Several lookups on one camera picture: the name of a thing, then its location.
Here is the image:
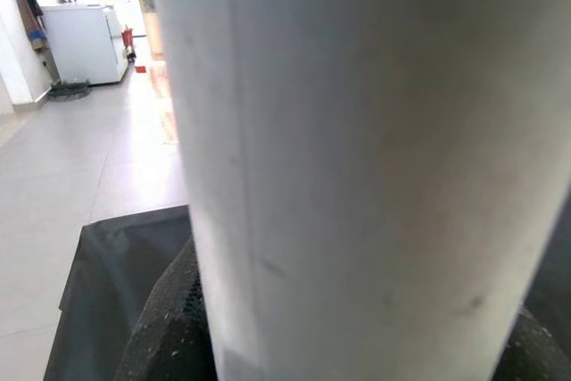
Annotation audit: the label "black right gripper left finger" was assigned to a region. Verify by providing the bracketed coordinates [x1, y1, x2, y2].
[113, 237, 219, 381]

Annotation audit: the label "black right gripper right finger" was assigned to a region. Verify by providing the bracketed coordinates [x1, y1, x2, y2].
[492, 304, 571, 381]

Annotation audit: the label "white plastic table leg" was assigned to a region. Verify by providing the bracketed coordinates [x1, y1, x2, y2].
[149, 0, 571, 381]

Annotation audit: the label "white fridge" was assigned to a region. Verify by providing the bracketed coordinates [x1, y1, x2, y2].
[42, 1, 130, 86]

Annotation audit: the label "black tablecloth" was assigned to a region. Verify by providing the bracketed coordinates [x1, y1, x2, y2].
[42, 193, 571, 381]

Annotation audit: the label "black shoes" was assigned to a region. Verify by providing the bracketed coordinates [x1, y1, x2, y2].
[48, 79, 91, 101]

